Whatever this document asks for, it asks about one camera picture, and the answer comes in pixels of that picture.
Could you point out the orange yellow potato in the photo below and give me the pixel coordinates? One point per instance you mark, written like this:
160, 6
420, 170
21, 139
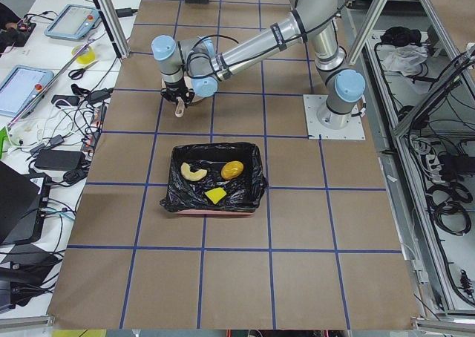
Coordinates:
232, 170

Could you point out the pink bin tray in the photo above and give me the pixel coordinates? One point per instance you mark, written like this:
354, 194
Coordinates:
213, 213

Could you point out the black laptop power brick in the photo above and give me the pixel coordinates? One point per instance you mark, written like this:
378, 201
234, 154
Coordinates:
59, 160

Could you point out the black scissors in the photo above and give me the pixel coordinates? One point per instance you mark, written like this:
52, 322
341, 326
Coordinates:
78, 73

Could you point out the pale yellow curved peel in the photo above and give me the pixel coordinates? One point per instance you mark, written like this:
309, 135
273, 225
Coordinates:
190, 175

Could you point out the black trash bag bin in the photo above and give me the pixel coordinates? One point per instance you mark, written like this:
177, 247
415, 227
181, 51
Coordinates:
244, 192

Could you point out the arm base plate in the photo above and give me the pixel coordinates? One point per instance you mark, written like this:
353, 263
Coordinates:
322, 124

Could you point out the yellow tape roll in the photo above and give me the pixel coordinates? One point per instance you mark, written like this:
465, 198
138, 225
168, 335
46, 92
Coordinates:
86, 56

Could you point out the yellow green sponge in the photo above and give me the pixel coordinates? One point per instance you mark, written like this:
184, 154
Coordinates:
216, 195

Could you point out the blue teach pendant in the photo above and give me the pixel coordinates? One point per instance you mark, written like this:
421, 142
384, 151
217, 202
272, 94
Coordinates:
73, 22
20, 86

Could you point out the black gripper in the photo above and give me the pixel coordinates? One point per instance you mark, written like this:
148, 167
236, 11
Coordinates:
174, 90

